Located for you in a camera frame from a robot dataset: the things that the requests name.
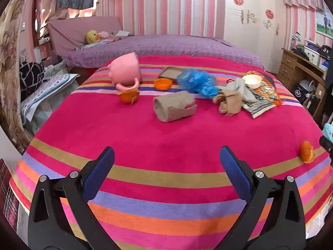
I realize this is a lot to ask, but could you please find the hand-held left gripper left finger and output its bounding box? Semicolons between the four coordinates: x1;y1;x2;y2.
27;146;121;250

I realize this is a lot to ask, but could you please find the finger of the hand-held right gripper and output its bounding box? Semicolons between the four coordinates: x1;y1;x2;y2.
319;135;333;160

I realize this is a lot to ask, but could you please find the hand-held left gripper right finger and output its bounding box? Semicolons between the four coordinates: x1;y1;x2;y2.
208;146;306;250

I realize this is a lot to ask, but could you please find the beige cloth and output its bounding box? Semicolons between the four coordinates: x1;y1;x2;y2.
213;90;244;116

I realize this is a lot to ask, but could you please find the grey cloth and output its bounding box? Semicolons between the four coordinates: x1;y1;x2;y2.
216;78;258;103

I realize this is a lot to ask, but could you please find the cardboard tube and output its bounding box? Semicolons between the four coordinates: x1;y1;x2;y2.
153;91;198;123

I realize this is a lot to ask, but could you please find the cream round lid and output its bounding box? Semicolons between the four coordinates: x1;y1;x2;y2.
242;74;262;89

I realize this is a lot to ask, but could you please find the blue plastic bag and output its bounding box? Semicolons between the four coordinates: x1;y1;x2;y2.
177;68;220;99

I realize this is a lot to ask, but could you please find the black paper bag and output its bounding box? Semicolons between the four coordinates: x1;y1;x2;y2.
291;83;306;103

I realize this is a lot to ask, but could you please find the white round appliance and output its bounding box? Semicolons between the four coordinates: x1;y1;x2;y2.
299;79;316;91

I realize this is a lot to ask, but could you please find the striped pink blanket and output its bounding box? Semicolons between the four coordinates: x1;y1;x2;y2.
9;55;333;250

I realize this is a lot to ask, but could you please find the orange snack wrapper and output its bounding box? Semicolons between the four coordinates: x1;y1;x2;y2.
245;70;283;107

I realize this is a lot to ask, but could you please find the wooden desk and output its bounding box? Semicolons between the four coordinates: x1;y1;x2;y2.
277;47;331;120

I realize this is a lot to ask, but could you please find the white storage box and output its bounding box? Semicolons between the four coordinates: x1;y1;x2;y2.
303;43;322;65

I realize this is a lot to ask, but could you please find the black cap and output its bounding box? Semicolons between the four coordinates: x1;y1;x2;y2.
319;45;333;58

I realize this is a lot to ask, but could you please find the red plaid cloth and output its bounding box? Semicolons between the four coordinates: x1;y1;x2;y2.
0;159;19;230

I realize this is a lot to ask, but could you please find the patterned quilted mat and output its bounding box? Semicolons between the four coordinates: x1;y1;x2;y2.
21;73;80;125

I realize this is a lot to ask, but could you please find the orange plastic lid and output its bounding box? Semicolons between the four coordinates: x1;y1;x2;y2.
154;78;173;91

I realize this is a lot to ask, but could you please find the pink cup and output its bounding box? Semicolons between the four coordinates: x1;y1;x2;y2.
108;52;142;90

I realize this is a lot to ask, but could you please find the desk lamp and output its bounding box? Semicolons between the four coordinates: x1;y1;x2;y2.
290;31;302;48

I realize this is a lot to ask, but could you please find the black patterned pillow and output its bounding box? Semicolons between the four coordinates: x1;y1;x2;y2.
19;61;45;97

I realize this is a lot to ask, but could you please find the brown tray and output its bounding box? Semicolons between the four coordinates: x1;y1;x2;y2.
158;67;186;80

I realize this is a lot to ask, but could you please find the white wardrobe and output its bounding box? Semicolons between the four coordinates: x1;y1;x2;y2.
224;0;287;71

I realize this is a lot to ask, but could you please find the yellow duck plush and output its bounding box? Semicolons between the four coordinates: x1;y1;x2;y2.
86;30;101;44

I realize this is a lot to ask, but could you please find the purple dotted bed cover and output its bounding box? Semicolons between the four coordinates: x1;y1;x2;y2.
64;34;264;69

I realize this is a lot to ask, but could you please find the pink headboard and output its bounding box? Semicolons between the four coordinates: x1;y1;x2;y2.
47;16;123;58

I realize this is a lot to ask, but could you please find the brown floral curtain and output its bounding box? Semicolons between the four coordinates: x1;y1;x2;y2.
0;0;34;154

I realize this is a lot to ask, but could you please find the wall poster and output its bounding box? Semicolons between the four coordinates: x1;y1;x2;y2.
316;9;333;35

